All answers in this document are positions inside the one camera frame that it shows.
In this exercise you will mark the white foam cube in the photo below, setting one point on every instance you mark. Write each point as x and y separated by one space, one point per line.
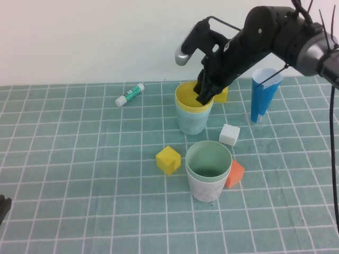
229 135

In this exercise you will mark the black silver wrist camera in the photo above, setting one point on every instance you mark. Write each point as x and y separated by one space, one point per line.
182 56

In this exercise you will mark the orange foam cube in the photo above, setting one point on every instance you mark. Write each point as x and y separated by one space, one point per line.
236 173

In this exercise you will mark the pink plastic cup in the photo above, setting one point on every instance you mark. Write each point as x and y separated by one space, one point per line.
205 191

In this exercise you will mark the green checked tablecloth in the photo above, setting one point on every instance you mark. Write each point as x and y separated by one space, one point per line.
79 211

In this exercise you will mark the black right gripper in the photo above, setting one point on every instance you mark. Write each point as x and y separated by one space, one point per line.
233 55

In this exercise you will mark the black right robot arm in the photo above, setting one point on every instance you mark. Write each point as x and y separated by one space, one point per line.
291 39

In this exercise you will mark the blue paper cone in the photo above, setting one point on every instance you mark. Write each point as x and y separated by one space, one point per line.
260 103

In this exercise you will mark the pale green plastic cup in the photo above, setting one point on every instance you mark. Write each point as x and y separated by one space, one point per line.
209 158

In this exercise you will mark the yellow plastic cup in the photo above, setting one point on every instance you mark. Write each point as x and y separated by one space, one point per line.
185 98

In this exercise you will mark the yellow foam cube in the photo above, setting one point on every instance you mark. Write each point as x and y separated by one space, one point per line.
167 161
222 97

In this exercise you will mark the light blue plastic cup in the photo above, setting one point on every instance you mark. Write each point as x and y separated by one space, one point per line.
192 124

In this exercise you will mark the green white glue stick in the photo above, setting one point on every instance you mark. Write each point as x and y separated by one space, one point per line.
129 95

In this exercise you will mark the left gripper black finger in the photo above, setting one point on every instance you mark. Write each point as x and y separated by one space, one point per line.
4 206

